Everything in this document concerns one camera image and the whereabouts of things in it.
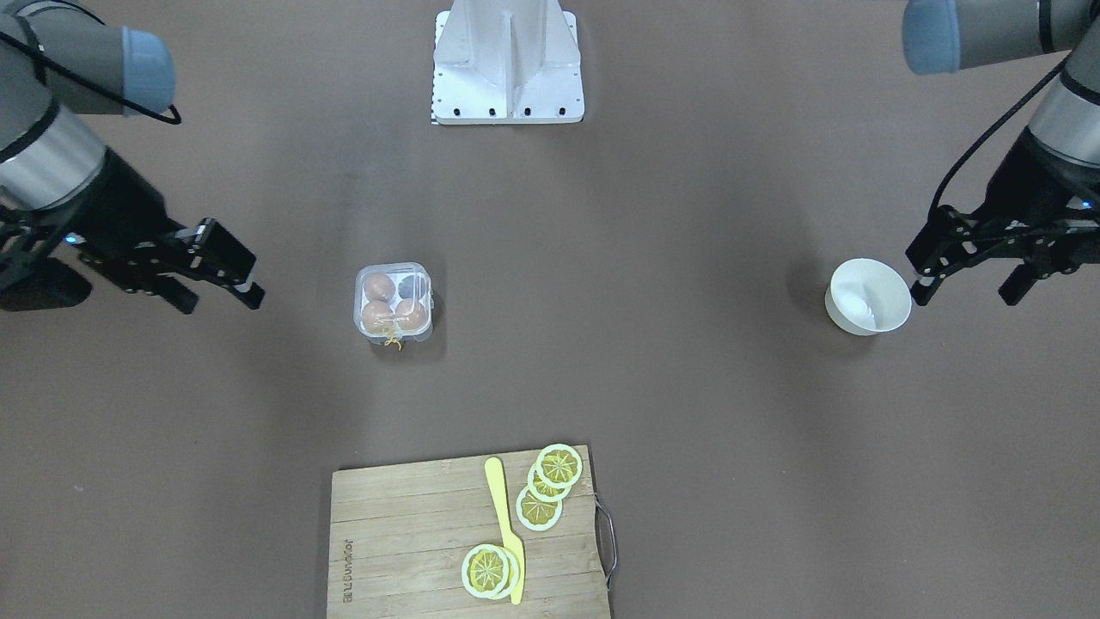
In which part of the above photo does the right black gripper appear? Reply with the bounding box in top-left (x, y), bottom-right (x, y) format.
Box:
top-left (52, 169), bottom-right (265, 316)

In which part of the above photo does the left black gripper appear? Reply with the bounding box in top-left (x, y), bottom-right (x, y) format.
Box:
top-left (905, 129), bottom-right (1097, 307)

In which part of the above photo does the white ceramic bowl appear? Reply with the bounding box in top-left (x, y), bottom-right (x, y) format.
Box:
top-left (824, 258), bottom-right (913, 336)

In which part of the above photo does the clear plastic egg box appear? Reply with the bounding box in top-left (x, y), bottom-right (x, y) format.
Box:
top-left (352, 261), bottom-right (435, 349)

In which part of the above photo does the brown egg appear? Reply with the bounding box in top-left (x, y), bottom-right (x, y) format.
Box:
top-left (394, 299), bottom-right (430, 332)
top-left (361, 272), bottom-right (396, 303)
top-left (360, 299), bottom-right (395, 334)

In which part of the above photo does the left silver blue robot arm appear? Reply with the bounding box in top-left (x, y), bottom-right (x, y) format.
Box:
top-left (901, 1), bottom-right (1099, 306)

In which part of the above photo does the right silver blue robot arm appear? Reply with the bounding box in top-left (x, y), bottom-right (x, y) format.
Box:
top-left (1, 1), bottom-right (265, 314)

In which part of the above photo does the brown egg in box front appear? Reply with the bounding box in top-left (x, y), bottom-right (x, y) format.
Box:
top-left (361, 272), bottom-right (396, 303)

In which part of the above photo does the wooden cutting board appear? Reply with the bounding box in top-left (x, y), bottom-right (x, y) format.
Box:
top-left (326, 445), bottom-right (617, 618)

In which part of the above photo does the yellow plastic knife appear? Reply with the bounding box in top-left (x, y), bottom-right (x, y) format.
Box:
top-left (484, 456), bottom-right (526, 606)

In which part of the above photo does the lemon slice middle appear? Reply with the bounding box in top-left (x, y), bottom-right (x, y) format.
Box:
top-left (526, 468), bottom-right (572, 502)

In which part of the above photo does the lemon slice outer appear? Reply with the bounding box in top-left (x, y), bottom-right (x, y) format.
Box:
top-left (534, 443), bottom-right (583, 489)

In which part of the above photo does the lemon slice under knife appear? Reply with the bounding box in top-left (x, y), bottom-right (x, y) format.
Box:
top-left (501, 548), bottom-right (523, 597)

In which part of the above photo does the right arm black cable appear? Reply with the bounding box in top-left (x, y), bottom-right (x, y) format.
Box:
top-left (0, 29), bottom-right (183, 126)

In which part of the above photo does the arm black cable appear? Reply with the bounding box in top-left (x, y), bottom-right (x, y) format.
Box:
top-left (928, 60), bottom-right (1066, 233)
top-left (0, 29), bottom-right (183, 126)

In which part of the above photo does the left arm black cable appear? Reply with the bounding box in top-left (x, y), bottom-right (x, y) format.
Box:
top-left (928, 60), bottom-right (1066, 233)

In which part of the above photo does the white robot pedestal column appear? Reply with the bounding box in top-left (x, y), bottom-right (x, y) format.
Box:
top-left (430, 1), bottom-right (585, 126)

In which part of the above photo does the lemon slice near handle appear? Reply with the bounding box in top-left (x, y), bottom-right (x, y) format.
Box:
top-left (460, 543), bottom-right (510, 600)

